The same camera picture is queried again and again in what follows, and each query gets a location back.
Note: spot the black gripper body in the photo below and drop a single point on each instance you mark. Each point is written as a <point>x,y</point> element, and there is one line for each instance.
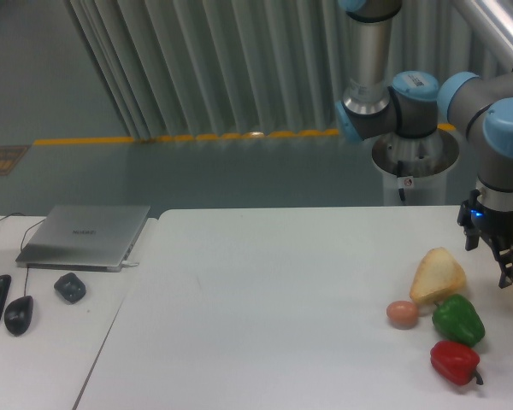
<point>496,226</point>

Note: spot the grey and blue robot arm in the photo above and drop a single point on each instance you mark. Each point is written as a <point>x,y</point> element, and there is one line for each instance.
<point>480,109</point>

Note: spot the green bell pepper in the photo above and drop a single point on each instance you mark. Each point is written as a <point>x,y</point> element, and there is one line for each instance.
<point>457,320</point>

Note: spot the red bell pepper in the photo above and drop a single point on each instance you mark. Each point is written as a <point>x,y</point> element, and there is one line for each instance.
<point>456,362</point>

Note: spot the triangular toast slice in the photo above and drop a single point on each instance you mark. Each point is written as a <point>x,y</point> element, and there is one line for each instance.
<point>438,276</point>

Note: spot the brown egg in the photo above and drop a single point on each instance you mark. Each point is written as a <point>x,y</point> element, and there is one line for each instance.
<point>402,314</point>

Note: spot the grey pleated curtain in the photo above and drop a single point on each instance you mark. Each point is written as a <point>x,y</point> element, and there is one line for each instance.
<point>195,68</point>

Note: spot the silver closed laptop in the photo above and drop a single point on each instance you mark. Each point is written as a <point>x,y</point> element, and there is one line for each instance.
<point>85,238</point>

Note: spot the small black case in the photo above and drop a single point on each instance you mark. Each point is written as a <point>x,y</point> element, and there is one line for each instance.
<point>70,288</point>

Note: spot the black computer mouse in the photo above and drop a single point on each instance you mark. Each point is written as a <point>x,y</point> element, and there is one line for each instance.
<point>18,315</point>

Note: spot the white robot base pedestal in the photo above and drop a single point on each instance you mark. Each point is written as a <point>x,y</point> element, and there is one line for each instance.
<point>414,171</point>

